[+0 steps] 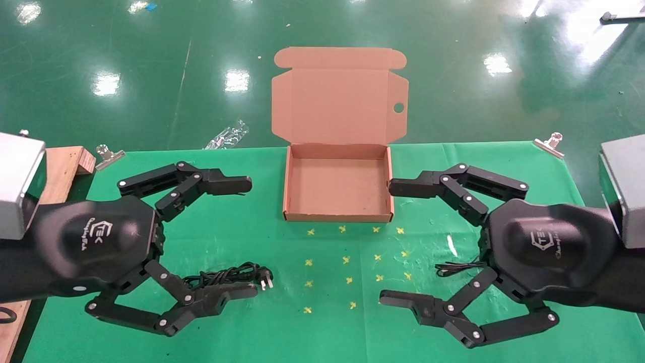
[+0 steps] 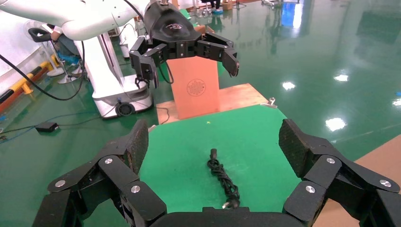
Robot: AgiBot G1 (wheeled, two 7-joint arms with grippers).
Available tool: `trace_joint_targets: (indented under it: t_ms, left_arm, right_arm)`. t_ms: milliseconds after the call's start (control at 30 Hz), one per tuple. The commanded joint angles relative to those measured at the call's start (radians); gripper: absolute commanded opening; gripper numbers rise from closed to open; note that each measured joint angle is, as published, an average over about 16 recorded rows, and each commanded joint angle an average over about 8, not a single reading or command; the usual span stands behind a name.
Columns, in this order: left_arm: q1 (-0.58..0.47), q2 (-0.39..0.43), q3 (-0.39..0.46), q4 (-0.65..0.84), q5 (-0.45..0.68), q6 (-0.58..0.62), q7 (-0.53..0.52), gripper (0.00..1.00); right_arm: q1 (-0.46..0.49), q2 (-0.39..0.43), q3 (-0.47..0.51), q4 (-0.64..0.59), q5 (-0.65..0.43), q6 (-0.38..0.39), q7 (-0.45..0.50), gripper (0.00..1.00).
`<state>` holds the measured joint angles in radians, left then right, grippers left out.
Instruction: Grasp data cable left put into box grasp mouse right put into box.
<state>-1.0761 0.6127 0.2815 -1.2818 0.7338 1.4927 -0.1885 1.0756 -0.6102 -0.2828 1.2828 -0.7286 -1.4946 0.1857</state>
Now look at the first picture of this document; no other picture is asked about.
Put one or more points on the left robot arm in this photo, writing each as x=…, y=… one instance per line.
x=20, y=181

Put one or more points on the grey table foot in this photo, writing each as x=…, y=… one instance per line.
x=622, y=17

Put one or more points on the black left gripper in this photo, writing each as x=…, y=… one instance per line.
x=85, y=242

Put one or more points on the green tablecloth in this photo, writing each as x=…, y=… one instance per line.
x=322, y=327

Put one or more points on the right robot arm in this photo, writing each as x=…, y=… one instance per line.
x=625, y=191

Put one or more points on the silver cloth clamp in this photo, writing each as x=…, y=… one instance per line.
x=108, y=159
x=546, y=145

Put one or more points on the crumpled clear plastic bag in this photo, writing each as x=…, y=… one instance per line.
x=227, y=136

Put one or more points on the wooden board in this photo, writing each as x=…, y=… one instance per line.
x=65, y=171

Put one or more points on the open brown cardboard box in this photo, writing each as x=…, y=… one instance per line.
x=337, y=186

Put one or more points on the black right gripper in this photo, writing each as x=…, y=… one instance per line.
x=549, y=247

